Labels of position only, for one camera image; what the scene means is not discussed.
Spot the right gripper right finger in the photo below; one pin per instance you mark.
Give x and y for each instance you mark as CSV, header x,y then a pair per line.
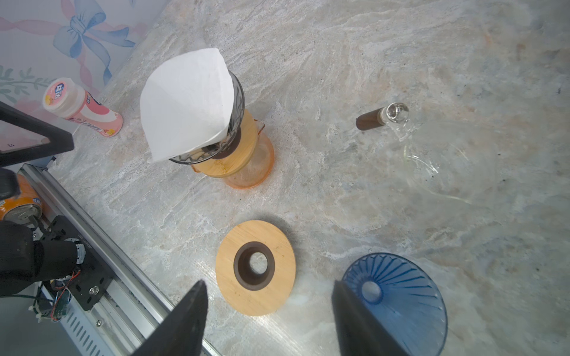
x,y
358,332

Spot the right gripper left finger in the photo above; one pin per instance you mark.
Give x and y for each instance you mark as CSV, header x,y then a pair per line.
x,y
181,333

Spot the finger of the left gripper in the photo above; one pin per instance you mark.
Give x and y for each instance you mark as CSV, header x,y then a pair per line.
x,y
25,138

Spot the blue glass dripper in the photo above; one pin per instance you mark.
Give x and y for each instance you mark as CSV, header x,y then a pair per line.
x,y
403,298

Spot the white paper coffee filter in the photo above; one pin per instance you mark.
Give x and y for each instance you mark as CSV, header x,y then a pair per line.
x,y
187,103

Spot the orange glass carafe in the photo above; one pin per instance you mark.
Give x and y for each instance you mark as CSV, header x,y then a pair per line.
x,y
259,166

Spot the grey glass dripper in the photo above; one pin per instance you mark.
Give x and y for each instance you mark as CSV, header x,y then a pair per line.
x,y
229,143

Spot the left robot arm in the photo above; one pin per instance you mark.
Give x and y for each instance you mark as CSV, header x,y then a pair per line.
x,y
25,261

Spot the pink cylindrical container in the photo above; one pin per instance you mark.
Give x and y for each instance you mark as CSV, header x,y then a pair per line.
x,y
70,101

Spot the orange can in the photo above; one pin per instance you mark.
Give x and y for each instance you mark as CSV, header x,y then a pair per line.
x,y
21,208

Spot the aluminium front rail frame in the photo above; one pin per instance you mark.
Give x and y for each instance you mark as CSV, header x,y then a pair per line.
x,y
114,306

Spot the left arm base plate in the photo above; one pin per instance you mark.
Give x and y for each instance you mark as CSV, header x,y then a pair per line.
x,y
66,255

